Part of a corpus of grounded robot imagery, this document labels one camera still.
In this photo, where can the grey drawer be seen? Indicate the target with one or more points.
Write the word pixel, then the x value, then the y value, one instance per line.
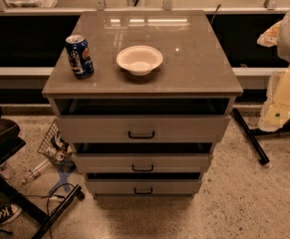
pixel 144 162
pixel 79 129
pixel 143 187

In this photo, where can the black chair with legs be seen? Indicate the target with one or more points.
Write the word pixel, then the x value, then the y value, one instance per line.
pixel 10 143

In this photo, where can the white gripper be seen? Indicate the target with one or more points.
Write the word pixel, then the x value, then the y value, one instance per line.
pixel 276 111

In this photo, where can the blue pepsi soda can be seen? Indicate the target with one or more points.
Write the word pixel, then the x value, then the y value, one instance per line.
pixel 79 57

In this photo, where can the grey bottom drawer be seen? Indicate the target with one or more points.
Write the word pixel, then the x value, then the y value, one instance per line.
pixel 143 187

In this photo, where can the white paper bowl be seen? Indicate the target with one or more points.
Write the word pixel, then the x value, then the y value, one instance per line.
pixel 139 60

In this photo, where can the clear plastic bottle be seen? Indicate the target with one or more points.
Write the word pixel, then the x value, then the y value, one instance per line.
pixel 36 172

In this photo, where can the grey middle drawer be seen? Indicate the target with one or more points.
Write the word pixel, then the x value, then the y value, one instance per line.
pixel 144 162

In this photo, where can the black metal stand base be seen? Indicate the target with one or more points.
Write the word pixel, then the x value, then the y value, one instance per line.
pixel 252 134

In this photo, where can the black and white sneaker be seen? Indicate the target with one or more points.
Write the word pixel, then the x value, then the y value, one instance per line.
pixel 9 213

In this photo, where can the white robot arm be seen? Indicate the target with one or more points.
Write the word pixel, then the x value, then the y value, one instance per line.
pixel 283 43

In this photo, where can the grey top drawer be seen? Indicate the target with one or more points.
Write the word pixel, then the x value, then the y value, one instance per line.
pixel 79 129

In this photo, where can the wire mesh basket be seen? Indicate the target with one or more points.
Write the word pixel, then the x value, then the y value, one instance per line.
pixel 55 148

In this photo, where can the grey three-drawer cabinet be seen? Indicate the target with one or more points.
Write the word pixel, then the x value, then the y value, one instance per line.
pixel 194 79

